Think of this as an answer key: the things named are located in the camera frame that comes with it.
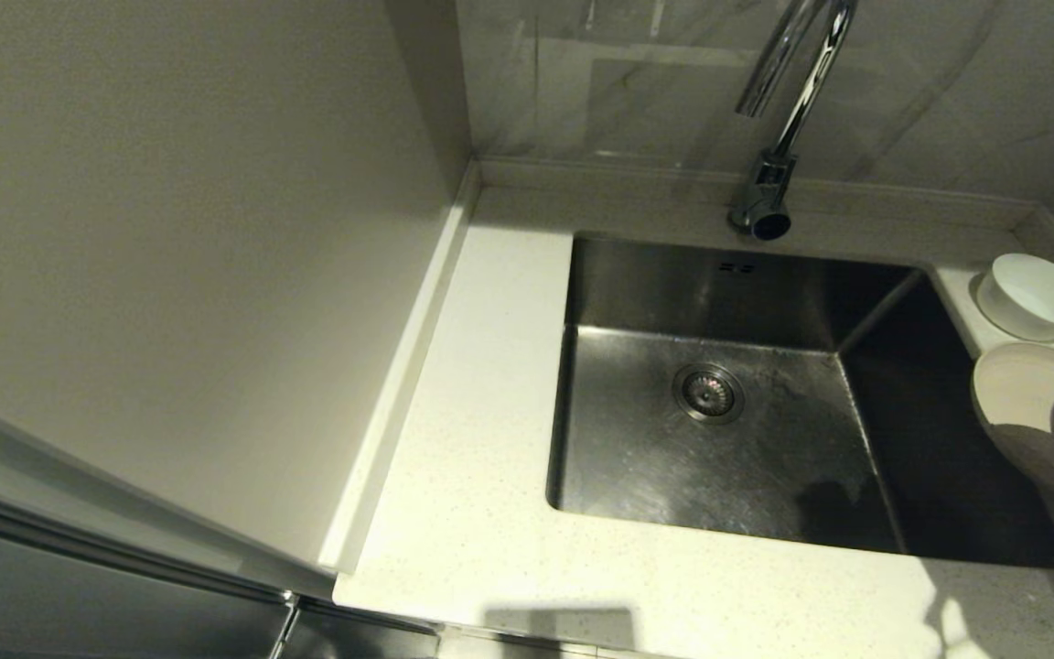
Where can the beige round plate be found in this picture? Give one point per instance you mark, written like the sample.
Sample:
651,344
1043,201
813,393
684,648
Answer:
1016,394

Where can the white round bowl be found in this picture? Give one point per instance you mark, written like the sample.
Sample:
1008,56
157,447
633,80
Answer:
1039,293

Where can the chrome kitchen faucet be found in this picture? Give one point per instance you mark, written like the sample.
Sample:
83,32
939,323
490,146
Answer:
760,197

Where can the stainless steel sink basin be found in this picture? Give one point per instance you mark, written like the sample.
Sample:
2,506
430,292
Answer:
637,458

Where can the round metal drain strainer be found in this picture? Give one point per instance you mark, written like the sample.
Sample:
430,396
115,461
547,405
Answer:
708,394

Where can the grey under-counter cabinet front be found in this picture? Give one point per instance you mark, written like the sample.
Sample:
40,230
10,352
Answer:
362,641

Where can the tall beige side panel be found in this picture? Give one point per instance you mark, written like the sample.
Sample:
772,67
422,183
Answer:
170,229

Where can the grey glossy refrigerator door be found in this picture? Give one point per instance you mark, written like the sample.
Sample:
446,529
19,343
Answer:
33,471
79,613

